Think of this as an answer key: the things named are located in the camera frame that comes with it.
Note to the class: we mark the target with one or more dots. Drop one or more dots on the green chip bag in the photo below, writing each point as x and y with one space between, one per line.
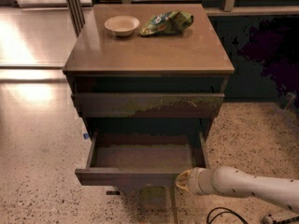
168 23

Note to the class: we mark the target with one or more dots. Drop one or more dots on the white ceramic bowl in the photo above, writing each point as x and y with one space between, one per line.
122 25

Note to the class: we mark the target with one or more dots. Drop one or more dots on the blue tape piece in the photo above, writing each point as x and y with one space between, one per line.
86 136

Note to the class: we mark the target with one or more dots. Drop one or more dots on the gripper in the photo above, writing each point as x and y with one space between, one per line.
194 181

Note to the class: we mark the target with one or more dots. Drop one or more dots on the drawer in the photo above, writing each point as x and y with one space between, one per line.
142 161

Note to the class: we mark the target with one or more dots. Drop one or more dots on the power strip on floor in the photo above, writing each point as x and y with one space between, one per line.
271 219

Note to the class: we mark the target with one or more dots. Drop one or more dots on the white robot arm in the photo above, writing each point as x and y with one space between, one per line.
230 182

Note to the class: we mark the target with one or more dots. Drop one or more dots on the brown wooden drawer cabinet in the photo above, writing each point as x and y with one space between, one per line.
143 85

